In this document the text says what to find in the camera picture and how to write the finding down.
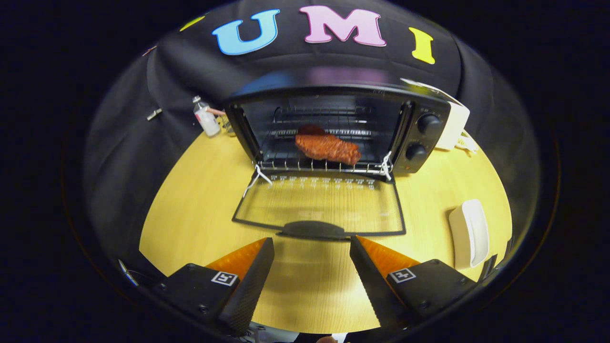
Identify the black toaster oven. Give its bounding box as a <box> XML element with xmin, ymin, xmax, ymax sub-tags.
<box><xmin>223</xmin><ymin>67</ymin><xmax>451</xmax><ymax>240</ymax></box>

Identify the white slot toaster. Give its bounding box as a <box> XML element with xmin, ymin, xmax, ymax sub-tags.
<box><xmin>400</xmin><ymin>78</ymin><xmax>471</xmax><ymax>151</ymax></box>

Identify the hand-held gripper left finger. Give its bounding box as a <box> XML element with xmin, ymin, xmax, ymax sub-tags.
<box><xmin>155</xmin><ymin>237</ymin><xmax>275</xmax><ymax>336</ymax></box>

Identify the small clear plastic bottle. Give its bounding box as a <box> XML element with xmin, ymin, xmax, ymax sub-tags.
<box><xmin>192</xmin><ymin>96</ymin><xmax>221</xmax><ymax>138</ymax></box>

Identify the white divided spice dish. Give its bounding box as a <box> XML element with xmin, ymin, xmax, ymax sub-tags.
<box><xmin>457</xmin><ymin>131</ymin><xmax>479</xmax><ymax>155</ymax></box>

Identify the white ribbed plate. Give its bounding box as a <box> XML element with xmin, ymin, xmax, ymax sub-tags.
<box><xmin>448</xmin><ymin>199</ymin><xmax>490</xmax><ymax>270</ymax></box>

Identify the red-brown steak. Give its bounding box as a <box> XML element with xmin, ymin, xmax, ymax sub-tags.
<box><xmin>295</xmin><ymin>125</ymin><xmax>361</xmax><ymax>166</ymax></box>

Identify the small wire basket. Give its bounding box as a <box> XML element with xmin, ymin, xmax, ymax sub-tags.
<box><xmin>217</xmin><ymin>112</ymin><xmax>235</xmax><ymax>136</ymax></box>

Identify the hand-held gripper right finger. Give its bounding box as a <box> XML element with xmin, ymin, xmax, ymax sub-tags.
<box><xmin>349</xmin><ymin>235</ymin><xmax>477</xmax><ymax>329</ymax></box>

